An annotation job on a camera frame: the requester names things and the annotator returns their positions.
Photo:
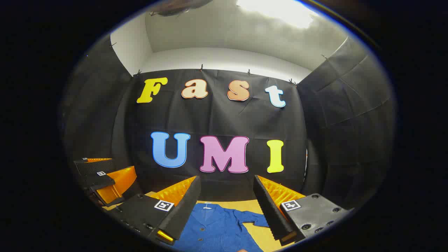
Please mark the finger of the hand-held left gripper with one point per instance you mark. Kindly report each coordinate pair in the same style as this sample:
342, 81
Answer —
96, 167
98, 180

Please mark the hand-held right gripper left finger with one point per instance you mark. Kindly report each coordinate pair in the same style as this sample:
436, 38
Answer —
185, 206

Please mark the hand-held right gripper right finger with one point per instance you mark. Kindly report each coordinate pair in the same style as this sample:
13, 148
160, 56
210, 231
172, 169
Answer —
267, 206

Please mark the blue button shirt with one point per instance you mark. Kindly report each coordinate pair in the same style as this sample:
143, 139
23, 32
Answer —
213, 227

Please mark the black backdrop cloth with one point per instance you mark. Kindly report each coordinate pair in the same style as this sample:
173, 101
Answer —
224, 119

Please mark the bright ceiling light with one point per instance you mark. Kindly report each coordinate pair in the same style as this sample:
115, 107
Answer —
280, 10

